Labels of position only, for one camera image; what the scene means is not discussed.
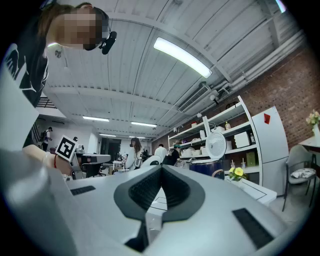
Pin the white ceiling pipe bundle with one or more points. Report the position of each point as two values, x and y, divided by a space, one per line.
262 65

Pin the person's black printed t-shirt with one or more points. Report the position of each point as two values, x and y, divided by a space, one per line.
27 75

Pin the white metal shelf unit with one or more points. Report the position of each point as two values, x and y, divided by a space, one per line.
205 122

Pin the small white perforated bin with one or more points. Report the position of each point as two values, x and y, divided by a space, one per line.
218 129

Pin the white box appliance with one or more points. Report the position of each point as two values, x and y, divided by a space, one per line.
242 139

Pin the black head-mounted camera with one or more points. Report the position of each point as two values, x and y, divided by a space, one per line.
109 42

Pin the pale side table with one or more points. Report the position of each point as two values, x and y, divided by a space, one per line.
311 142

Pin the grey chair black legs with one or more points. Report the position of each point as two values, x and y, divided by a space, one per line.
297 155

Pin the person's left forearm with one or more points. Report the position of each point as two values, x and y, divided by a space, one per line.
35 153

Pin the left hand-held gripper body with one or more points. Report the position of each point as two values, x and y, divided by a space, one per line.
65 148

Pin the yellow liquid bottle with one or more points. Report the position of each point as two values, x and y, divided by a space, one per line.
227 125

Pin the long ceiling light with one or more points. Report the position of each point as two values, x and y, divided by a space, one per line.
182 57

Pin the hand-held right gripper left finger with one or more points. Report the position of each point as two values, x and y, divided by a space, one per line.
100 200

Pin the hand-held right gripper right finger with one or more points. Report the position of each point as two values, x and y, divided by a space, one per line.
212 212

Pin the person's head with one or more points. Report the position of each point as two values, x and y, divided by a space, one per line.
75 27

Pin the white oval device black disc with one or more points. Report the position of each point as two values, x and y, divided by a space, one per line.
151 161

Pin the ceiling light strip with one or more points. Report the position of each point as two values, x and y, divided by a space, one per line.
95 118
136 137
143 124
107 135

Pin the red fridge sticker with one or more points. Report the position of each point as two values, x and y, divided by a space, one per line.
267 118

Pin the blue rice cooker white lid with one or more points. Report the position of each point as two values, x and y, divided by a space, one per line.
215 147

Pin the patterned seat cushion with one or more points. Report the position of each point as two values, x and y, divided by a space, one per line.
303 173

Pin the ceiling dome sensor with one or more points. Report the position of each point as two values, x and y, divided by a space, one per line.
203 83

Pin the pale flowers in white vase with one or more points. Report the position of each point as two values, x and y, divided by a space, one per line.
315 120

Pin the green box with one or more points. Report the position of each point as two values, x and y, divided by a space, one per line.
250 158

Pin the white storage bin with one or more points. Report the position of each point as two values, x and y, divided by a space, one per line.
196 152
186 152
203 150

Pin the white ceiling air vent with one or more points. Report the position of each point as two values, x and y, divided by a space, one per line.
195 98

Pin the yellow potted flower plant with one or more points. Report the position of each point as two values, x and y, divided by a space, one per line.
237 172

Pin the dark bottle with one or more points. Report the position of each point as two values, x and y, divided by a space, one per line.
252 138

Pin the white jug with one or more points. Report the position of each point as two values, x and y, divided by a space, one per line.
202 134

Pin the white refrigerator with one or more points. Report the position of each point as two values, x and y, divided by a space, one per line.
271 150

